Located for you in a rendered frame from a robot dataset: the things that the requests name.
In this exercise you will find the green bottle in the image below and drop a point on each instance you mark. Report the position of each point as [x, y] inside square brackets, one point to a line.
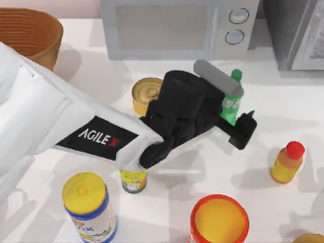
[231, 106]

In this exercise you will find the pale grey rounded box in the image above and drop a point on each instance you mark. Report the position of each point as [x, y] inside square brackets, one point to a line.
[217, 77]

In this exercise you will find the orange bottle with red cap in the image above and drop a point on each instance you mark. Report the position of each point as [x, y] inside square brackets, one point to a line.
[287, 164]

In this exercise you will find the microwave knob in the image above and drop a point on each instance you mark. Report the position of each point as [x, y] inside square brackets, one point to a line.
[238, 15]
[234, 37]

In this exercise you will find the red tub with yellow lid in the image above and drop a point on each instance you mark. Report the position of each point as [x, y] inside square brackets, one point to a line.
[219, 220]

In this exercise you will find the gold can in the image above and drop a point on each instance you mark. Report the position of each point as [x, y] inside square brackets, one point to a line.
[145, 93]

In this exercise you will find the yellow and green can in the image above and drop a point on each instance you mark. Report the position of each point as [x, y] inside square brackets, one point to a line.
[133, 181]

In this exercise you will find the tan rounded object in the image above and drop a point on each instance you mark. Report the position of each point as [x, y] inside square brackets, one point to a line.
[310, 239]

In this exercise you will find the pale microwave oven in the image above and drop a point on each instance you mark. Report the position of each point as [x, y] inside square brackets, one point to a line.
[162, 27]

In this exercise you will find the white canister with yellow lid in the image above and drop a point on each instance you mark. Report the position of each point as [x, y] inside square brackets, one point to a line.
[88, 207]

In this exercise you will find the brown ribbed basket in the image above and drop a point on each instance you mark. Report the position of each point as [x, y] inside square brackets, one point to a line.
[30, 35]

